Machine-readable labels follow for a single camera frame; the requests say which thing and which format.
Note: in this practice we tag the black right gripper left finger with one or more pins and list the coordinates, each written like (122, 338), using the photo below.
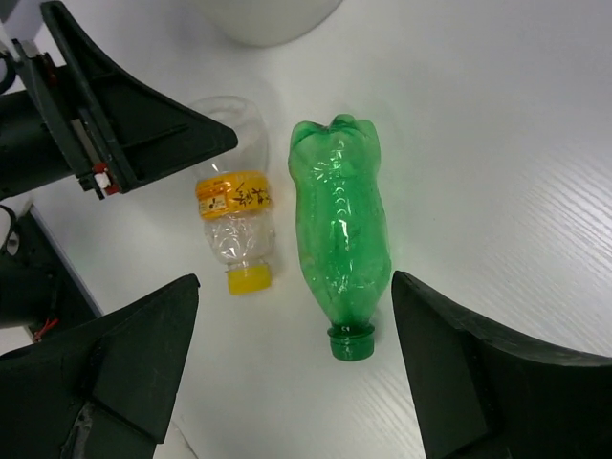
(104, 389)

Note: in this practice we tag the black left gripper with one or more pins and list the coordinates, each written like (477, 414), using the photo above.
(141, 135)

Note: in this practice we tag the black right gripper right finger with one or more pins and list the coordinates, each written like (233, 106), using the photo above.
(483, 390)

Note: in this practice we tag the orange label yellow cap bottle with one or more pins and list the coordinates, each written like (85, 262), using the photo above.
(234, 198)

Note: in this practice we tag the green plastic bottle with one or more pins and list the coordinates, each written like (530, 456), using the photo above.
(340, 226)

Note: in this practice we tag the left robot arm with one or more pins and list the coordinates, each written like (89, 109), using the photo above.
(37, 290)

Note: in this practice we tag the white bin with black rim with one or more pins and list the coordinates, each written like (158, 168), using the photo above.
(266, 23)

